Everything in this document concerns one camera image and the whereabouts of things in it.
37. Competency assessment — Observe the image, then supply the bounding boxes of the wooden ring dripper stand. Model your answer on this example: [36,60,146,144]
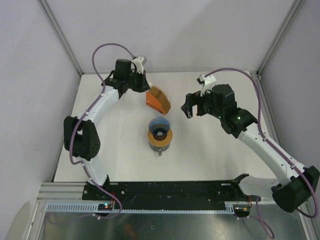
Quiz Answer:
[147,129,173,147]

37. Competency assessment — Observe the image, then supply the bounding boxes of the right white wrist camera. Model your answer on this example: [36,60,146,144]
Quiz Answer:
[196,74,217,97]

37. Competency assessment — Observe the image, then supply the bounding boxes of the blue ribbed dripper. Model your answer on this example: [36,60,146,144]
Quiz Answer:
[148,116,171,135]

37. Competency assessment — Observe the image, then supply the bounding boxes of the right aluminium side rail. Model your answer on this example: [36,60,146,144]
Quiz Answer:
[249,70,320,240]

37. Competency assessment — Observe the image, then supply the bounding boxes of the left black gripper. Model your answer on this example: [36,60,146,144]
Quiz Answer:
[125,69,151,93]

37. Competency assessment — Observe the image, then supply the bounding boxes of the left aluminium frame post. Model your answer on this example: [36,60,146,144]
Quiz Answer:
[37,0,84,77]

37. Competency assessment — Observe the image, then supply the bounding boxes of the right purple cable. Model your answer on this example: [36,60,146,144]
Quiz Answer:
[206,67,317,238]

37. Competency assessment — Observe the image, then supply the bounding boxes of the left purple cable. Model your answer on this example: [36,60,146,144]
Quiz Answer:
[47,43,136,222]

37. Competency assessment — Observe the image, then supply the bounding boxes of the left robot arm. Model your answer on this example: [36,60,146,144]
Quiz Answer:
[63,56,151,200]

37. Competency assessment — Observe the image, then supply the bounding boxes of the orange coffee filter holder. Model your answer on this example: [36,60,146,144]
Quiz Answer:
[144,85,173,116]

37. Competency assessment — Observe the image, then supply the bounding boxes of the glass coffee server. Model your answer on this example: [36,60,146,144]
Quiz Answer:
[149,143,171,157]

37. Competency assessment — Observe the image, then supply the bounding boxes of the grey slotted cable duct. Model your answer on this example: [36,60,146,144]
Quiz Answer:
[46,202,249,214]

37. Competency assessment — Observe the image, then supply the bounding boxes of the aluminium frame post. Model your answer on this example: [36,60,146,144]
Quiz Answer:
[37,0,84,77]
[256,0,305,76]

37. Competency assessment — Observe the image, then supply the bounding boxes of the right aluminium frame post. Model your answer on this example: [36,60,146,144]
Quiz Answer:
[256,0,305,76]

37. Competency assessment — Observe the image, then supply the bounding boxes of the purple cable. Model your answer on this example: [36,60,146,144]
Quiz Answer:
[47,43,136,222]
[206,67,317,238]

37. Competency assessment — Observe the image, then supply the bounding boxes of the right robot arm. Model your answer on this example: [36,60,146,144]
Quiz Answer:
[181,84,320,213]

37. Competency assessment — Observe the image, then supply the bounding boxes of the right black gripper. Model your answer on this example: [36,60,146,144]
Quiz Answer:
[181,86,225,120]

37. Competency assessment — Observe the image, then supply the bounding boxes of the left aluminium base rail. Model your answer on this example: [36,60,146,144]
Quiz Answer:
[37,182,85,202]

